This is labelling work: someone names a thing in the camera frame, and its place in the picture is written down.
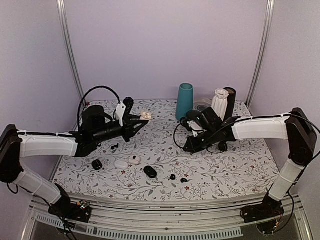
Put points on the black earbud pair left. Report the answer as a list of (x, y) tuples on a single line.
[(114, 146)]

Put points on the floral patterned table mat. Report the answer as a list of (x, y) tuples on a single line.
[(246, 168)]

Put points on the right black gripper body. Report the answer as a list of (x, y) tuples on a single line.
[(201, 145)]

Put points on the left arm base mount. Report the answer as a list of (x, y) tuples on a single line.
[(64, 208)]

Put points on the dark brown cylinder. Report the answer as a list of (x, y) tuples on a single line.
[(230, 102)]

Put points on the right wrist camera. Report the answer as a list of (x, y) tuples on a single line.
[(194, 126)]

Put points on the white closed earbud case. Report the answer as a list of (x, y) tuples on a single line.
[(123, 165)]

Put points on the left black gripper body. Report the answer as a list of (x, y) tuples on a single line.
[(127, 129)]

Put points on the black small earbud case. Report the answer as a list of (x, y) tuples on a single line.
[(97, 165)]

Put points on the front aluminium rail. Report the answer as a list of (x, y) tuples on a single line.
[(218, 219)]

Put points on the teal tall vase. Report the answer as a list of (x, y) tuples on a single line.
[(185, 100)]

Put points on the black hook earbud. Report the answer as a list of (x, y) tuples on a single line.
[(184, 180)]

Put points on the aluminium frame post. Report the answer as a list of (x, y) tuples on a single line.
[(270, 4), (62, 13)]

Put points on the cream earbud case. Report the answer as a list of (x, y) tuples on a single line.
[(146, 115)]

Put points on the dark grey mug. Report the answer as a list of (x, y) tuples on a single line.
[(192, 115)]

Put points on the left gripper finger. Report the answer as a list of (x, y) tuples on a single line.
[(131, 117), (136, 125)]

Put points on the black earbud charging case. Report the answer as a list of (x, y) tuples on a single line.
[(223, 147)]

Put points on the black oval earbud case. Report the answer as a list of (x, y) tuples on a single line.
[(150, 172)]

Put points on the right aluminium frame post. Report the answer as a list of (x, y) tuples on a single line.
[(270, 4)]

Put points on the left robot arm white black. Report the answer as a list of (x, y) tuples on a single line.
[(96, 128)]

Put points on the left aluminium frame post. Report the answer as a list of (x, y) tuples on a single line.
[(62, 13)]

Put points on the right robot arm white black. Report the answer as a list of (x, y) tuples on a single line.
[(294, 127)]

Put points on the white ribbed vase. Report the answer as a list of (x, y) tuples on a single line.
[(220, 102)]

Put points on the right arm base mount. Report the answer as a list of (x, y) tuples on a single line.
[(269, 208)]

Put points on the white open earbud case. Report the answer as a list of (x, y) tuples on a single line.
[(134, 160)]

